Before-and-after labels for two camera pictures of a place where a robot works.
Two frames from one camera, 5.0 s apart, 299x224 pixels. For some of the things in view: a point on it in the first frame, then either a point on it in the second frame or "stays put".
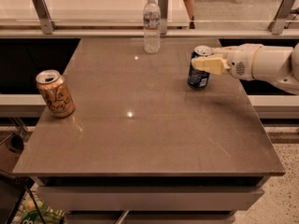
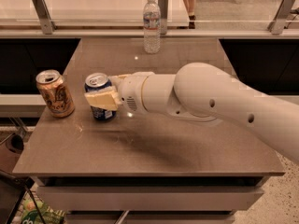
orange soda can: x=56 y=92 stays put
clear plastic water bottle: x=151 y=25 stays put
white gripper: x=240 y=62 -> x=131 y=91
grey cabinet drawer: x=153 y=198 stays put
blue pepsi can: x=199 y=79 -> x=95 y=81
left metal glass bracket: x=43 y=12 stays put
